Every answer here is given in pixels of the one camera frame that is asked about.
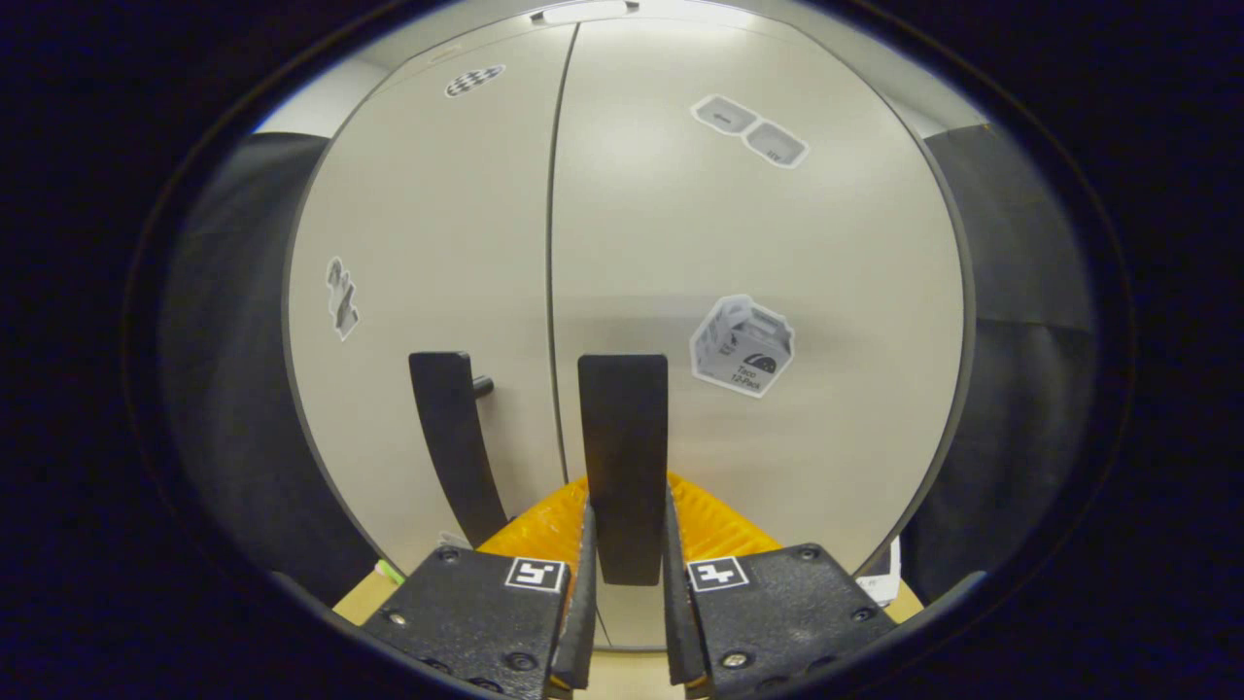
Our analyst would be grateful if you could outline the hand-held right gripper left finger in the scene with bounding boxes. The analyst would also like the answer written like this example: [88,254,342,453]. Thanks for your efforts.
[360,474,599,700]

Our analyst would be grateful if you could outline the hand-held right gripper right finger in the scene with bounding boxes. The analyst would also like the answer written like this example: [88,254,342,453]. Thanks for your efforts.
[664,472,900,700]

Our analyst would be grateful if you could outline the grey double-door shoe cabinet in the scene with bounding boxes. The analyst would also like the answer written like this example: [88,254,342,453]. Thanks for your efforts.
[280,0,978,652]

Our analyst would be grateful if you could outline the grey cabinet door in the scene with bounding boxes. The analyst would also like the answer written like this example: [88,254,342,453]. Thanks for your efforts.
[282,21,581,584]
[546,15,973,650]

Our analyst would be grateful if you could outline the stack of books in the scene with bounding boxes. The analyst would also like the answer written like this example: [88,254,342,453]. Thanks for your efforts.
[855,537,903,606]

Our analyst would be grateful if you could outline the black backdrop cloth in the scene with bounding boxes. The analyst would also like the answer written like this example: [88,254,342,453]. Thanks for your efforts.
[899,122,1099,604]
[160,131,380,604]

